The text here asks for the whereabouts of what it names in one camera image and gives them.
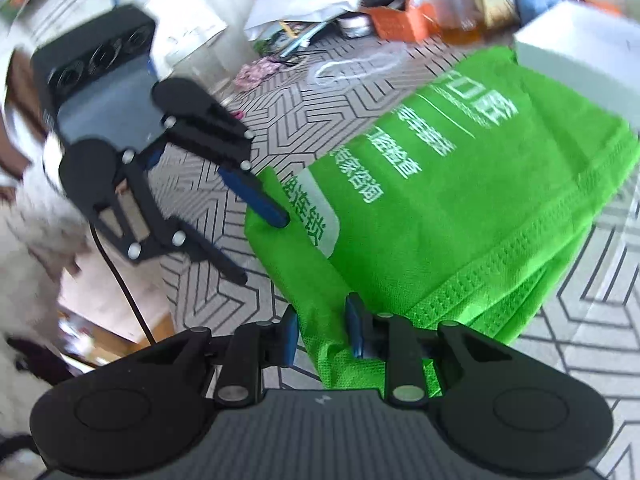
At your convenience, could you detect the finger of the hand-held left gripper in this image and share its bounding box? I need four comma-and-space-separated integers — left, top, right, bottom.
91, 151, 249, 287
165, 102, 292, 229

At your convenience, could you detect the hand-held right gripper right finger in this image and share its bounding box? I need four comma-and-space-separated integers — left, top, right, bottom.
345, 295, 511, 407

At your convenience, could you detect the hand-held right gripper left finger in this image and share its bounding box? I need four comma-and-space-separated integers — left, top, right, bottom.
150, 305, 301, 408

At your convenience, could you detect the green shopping bag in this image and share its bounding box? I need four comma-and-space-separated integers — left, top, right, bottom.
244, 45, 640, 391

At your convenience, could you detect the person's left forearm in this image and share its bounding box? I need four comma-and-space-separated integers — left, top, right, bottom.
0, 125, 93, 281

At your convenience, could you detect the stack of magazines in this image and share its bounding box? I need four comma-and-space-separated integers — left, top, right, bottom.
255, 20, 341, 58

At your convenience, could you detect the round cosmetic jar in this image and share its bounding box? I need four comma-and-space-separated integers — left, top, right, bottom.
337, 12, 373, 38

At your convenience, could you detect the person's white fluffy clothing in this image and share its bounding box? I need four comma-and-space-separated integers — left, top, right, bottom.
0, 330, 61, 461

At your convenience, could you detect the orange cardboard box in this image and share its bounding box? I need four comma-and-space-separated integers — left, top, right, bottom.
370, 0, 441, 43

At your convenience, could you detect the frosted bottle with gold cap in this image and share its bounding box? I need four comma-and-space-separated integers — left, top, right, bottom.
435, 0, 488, 46

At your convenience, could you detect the flat white box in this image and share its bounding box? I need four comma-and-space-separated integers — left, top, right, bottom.
512, 0, 640, 133

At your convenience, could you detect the black cable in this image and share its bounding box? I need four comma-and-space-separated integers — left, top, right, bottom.
91, 224, 157, 346

